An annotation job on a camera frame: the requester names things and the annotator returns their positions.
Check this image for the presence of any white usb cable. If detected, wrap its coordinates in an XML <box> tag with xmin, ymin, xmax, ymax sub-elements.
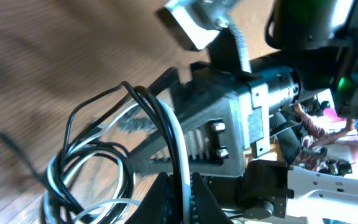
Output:
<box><xmin>40</xmin><ymin>99</ymin><xmax>193</xmax><ymax>224</ymax></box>

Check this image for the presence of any black usb cable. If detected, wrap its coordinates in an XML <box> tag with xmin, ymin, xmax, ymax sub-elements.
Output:
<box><xmin>39</xmin><ymin>80</ymin><xmax>183</xmax><ymax>224</ymax></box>

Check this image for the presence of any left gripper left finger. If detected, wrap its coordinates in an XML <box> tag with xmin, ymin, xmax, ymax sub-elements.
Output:
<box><xmin>126</xmin><ymin>172</ymin><xmax>179</xmax><ymax>224</ymax></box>

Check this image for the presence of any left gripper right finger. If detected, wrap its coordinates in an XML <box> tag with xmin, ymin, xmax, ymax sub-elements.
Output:
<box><xmin>190</xmin><ymin>172</ymin><xmax>232</xmax><ymax>224</ymax></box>

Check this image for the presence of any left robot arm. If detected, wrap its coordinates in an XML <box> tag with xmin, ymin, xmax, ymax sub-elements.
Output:
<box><xmin>127</xmin><ymin>160</ymin><xmax>358</xmax><ymax>223</ymax></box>

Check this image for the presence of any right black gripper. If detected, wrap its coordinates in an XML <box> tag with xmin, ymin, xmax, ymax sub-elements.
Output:
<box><xmin>126</xmin><ymin>57</ymin><xmax>301</xmax><ymax>177</ymax></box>

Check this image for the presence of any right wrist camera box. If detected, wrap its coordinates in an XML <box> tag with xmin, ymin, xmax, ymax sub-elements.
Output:
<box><xmin>156</xmin><ymin>0</ymin><xmax>239</xmax><ymax>52</ymax></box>

